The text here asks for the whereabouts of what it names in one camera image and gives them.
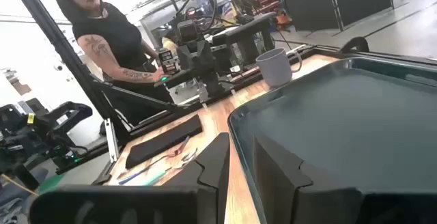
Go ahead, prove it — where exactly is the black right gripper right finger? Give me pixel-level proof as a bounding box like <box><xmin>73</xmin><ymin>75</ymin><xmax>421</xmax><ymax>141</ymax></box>
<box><xmin>252</xmin><ymin>135</ymin><xmax>365</xmax><ymax>224</ymax></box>

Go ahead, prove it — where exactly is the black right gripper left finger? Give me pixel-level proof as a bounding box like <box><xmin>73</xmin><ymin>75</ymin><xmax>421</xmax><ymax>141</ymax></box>
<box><xmin>163</xmin><ymin>131</ymin><xmax>231</xmax><ymax>224</ymax></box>

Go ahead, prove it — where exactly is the iridescent metal fork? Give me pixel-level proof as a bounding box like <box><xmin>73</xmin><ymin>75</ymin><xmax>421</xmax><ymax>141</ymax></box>
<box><xmin>117</xmin><ymin>135</ymin><xmax>191</xmax><ymax>186</ymax></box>

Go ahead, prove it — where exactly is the teal handled metal spoon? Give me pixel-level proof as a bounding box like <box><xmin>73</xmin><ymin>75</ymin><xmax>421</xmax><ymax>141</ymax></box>
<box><xmin>142</xmin><ymin>148</ymin><xmax>199</xmax><ymax>186</ymax></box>

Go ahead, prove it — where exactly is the black napkin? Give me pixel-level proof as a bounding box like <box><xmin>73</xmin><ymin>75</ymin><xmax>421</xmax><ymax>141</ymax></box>
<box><xmin>125</xmin><ymin>113</ymin><xmax>203</xmax><ymax>169</ymax></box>

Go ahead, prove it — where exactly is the grey mug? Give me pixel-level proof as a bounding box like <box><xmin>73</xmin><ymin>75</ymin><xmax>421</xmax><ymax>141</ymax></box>
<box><xmin>255</xmin><ymin>47</ymin><xmax>303</xmax><ymax>87</ymax></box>

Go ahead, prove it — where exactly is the dark green serving tray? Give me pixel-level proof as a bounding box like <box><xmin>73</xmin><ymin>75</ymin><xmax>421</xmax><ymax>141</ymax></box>
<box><xmin>227</xmin><ymin>57</ymin><xmax>437</xmax><ymax>224</ymax></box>

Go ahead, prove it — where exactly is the black box with white labels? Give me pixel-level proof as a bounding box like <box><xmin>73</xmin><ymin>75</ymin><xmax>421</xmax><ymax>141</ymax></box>
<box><xmin>158</xmin><ymin>48</ymin><xmax>178</xmax><ymax>75</ymax></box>

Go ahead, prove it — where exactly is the person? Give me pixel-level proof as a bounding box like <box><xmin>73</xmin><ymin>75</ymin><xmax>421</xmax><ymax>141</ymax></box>
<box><xmin>50</xmin><ymin>0</ymin><xmax>175</xmax><ymax>126</ymax></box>

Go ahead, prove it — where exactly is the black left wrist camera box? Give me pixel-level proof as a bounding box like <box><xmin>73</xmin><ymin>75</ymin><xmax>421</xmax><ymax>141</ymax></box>
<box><xmin>177</xmin><ymin>20</ymin><xmax>199</xmax><ymax>44</ymax></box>

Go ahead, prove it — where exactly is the black cable loop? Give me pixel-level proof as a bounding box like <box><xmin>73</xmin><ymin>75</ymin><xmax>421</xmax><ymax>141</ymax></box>
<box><xmin>339</xmin><ymin>36</ymin><xmax>370</xmax><ymax>54</ymax></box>

